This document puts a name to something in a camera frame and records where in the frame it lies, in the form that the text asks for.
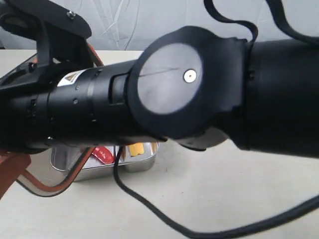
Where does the yellow toy cheese wedge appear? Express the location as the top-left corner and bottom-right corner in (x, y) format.
(128, 142), (145, 157)

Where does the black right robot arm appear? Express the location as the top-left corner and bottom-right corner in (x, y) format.
(0, 24), (319, 194)

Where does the stainless steel lunch box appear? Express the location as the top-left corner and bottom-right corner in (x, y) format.
(50, 142), (159, 182)

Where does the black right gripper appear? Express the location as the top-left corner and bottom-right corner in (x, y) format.
(0, 58), (62, 198)

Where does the dark transparent container lid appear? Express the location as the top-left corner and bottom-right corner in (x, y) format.
(9, 45), (103, 197)

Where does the red toy sausage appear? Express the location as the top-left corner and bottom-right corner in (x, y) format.
(92, 146), (115, 165)

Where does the black cable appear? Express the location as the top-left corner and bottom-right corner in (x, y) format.
(113, 146), (319, 239)

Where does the grey fabric backdrop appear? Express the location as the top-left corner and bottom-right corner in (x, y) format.
(0, 0), (319, 51)

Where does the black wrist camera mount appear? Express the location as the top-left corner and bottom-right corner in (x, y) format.
(0, 0), (93, 69)

